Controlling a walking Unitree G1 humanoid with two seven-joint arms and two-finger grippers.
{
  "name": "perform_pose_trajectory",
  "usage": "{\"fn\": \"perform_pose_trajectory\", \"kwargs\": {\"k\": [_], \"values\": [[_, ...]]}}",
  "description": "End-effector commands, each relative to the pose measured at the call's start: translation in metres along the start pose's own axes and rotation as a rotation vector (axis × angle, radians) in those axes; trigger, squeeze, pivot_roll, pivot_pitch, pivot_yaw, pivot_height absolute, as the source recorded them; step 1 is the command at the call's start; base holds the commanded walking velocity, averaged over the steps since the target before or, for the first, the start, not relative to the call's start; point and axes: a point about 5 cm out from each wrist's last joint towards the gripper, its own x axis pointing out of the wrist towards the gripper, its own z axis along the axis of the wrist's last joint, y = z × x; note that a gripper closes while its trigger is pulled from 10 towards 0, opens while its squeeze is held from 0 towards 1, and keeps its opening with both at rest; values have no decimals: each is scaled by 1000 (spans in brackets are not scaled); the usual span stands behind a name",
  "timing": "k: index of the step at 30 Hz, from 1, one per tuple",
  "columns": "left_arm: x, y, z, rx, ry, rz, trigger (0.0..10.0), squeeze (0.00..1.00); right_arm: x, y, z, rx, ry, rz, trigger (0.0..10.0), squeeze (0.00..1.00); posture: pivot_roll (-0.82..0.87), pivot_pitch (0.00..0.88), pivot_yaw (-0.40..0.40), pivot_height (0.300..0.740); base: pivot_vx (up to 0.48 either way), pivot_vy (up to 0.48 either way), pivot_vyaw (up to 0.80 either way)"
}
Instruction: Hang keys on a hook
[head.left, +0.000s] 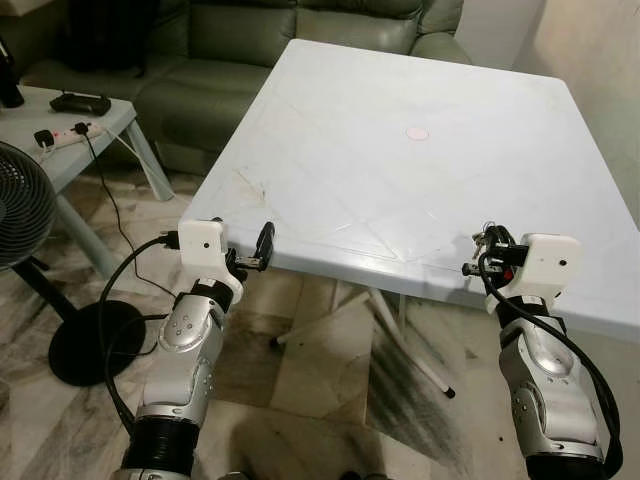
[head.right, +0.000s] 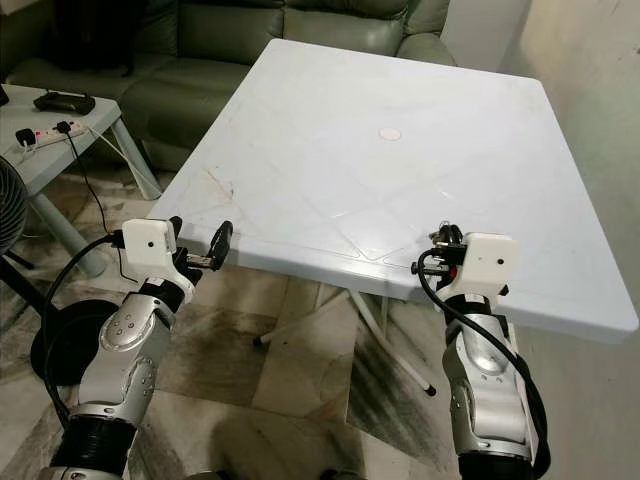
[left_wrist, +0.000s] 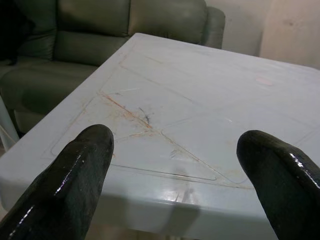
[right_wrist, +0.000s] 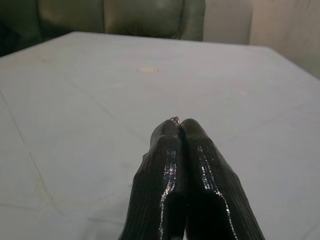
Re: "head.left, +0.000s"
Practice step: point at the flat black device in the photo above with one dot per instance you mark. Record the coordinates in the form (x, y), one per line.
(80, 103)

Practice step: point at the white power strip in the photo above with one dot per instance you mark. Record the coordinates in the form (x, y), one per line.
(68, 134)

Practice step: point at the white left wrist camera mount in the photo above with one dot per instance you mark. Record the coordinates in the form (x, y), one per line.
(203, 250)

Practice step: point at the large black plug adapter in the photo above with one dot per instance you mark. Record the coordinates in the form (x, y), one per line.
(43, 138)

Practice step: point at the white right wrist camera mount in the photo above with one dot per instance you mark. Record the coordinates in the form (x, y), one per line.
(545, 262)

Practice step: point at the black standing fan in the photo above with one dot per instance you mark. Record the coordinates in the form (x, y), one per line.
(20, 210)

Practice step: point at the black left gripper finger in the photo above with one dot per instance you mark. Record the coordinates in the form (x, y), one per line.
(215, 221)
(265, 240)

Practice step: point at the round white table cap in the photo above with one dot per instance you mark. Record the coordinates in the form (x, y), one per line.
(417, 133)

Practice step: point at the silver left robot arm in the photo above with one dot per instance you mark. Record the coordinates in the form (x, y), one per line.
(185, 360)

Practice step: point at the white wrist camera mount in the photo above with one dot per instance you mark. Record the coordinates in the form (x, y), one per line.
(545, 262)
(203, 250)

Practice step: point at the tall black object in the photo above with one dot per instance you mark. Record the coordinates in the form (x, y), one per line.
(9, 80)

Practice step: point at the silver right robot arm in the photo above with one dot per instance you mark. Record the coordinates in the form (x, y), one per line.
(550, 390)

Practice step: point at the black bag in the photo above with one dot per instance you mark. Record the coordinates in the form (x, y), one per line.
(100, 35)

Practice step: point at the white plastic table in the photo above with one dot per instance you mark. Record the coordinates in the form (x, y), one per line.
(400, 200)

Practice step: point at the grey side table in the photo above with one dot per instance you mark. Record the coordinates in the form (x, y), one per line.
(25, 112)

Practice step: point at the small black plug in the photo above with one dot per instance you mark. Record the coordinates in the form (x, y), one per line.
(83, 127)

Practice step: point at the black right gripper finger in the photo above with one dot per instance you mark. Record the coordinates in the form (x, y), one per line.
(507, 240)
(490, 250)

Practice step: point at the green leather sofa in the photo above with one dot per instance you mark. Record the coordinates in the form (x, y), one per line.
(240, 95)

